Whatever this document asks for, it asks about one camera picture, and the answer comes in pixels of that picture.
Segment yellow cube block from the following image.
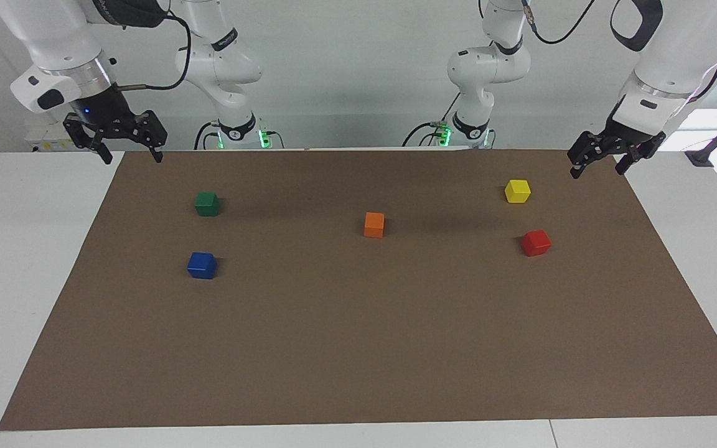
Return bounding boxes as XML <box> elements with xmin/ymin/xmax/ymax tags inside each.
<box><xmin>504</xmin><ymin>179</ymin><xmax>532</xmax><ymax>204</ymax></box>

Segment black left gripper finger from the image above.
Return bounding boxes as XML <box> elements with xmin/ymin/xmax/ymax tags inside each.
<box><xmin>567</xmin><ymin>131</ymin><xmax>611</xmax><ymax>180</ymax></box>
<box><xmin>614</xmin><ymin>138</ymin><xmax>667</xmax><ymax>175</ymax></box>

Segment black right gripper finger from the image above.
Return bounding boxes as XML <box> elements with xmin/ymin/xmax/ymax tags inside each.
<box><xmin>136</xmin><ymin>111</ymin><xmax>169</xmax><ymax>164</ymax></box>
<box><xmin>63</xmin><ymin>114</ymin><xmax>114</xmax><ymax>166</ymax></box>

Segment green cube block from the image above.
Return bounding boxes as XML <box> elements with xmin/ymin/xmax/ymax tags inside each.
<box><xmin>195</xmin><ymin>192</ymin><xmax>221</xmax><ymax>217</ymax></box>

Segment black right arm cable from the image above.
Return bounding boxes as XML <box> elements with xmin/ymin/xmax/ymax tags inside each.
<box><xmin>113</xmin><ymin>12</ymin><xmax>192</xmax><ymax>92</ymax></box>

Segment red cube block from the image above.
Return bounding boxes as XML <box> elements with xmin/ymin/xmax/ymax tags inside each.
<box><xmin>521</xmin><ymin>230</ymin><xmax>552</xmax><ymax>258</ymax></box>

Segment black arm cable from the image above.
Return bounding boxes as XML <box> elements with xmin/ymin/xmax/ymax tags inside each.
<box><xmin>520</xmin><ymin>0</ymin><xmax>597</xmax><ymax>45</ymax></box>
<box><xmin>113</xmin><ymin>12</ymin><xmax>192</xmax><ymax>92</ymax></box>

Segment black base cable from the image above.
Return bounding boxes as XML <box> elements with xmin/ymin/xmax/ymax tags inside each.
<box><xmin>194</xmin><ymin>121</ymin><xmax>219</xmax><ymax>151</ymax></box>
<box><xmin>402</xmin><ymin>92</ymin><xmax>462</xmax><ymax>147</ymax></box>

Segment brown table mat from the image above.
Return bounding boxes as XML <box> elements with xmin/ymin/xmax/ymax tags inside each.
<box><xmin>0</xmin><ymin>148</ymin><xmax>717</xmax><ymax>431</ymax></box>

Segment blue cube block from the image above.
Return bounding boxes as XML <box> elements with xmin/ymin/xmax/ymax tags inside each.
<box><xmin>187</xmin><ymin>252</ymin><xmax>218</xmax><ymax>280</ymax></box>

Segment white wall box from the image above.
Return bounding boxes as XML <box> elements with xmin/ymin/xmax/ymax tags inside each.
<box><xmin>24</xmin><ymin>121</ymin><xmax>80</xmax><ymax>152</ymax></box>

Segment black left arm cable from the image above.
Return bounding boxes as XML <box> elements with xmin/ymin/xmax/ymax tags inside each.
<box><xmin>520</xmin><ymin>0</ymin><xmax>597</xmax><ymax>45</ymax></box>

